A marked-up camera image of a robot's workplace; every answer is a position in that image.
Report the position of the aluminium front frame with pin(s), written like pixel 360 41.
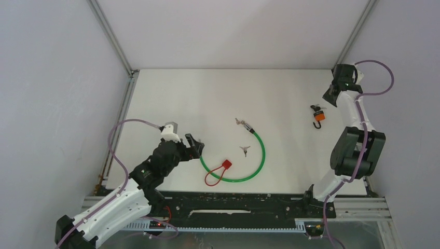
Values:
pixel 364 210

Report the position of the small silver lock key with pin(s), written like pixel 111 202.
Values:
pixel 245 150

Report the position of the silver key bunch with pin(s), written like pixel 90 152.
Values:
pixel 240 122

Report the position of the aluminium corner post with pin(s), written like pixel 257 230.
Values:
pixel 367 11
pixel 111 36

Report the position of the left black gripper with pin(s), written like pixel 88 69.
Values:
pixel 197 146

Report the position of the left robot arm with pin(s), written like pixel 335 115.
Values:
pixel 136 197

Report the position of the green cable lock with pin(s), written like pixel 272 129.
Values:
pixel 248 168

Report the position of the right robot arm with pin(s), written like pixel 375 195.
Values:
pixel 357 151

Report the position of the orange padlock with keys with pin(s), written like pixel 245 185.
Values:
pixel 318 114

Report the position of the left aluminium corner post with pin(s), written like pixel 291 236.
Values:
pixel 111 36

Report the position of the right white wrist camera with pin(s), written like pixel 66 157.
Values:
pixel 357 76

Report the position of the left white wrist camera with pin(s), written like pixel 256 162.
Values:
pixel 169 132

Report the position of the grey cable duct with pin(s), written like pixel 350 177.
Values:
pixel 145 225

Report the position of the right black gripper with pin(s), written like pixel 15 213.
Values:
pixel 329 98

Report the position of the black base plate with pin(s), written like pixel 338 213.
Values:
pixel 239 210

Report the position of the right aluminium corner post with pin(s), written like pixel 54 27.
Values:
pixel 367 11

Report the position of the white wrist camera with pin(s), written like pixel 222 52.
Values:
pixel 357 76
pixel 169 132

